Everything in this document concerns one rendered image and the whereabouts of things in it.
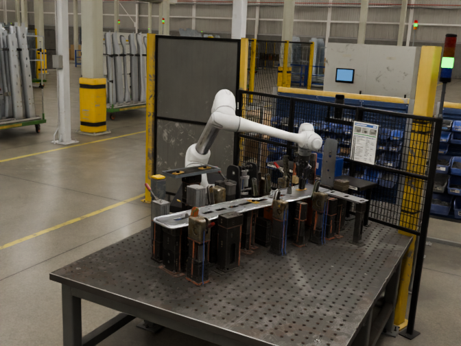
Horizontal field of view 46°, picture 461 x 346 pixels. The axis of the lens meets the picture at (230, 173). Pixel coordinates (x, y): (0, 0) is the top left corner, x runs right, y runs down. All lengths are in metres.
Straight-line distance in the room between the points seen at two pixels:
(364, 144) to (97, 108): 7.74
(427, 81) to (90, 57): 8.16
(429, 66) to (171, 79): 3.31
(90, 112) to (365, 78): 5.30
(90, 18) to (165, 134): 5.04
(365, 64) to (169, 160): 5.02
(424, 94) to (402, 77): 6.35
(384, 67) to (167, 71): 4.99
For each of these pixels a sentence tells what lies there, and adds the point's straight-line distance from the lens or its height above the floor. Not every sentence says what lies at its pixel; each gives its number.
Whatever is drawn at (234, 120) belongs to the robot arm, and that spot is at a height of 1.48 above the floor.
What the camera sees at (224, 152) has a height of 0.76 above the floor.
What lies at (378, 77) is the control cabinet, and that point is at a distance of 10.28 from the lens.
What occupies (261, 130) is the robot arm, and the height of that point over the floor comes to 1.42.
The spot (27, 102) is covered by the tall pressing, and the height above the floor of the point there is 0.60.
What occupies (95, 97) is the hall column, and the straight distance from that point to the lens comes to 11.04.
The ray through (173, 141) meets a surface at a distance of 6.36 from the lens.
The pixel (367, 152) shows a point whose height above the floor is 1.23.
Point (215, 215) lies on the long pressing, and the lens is 3.12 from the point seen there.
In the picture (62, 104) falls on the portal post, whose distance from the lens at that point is 10.20.
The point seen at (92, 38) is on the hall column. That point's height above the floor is 1.87.
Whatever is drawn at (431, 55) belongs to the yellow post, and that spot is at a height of 1.94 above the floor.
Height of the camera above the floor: 1.98
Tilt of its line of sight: 14 degrees down
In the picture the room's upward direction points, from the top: 3 degrees clockwise
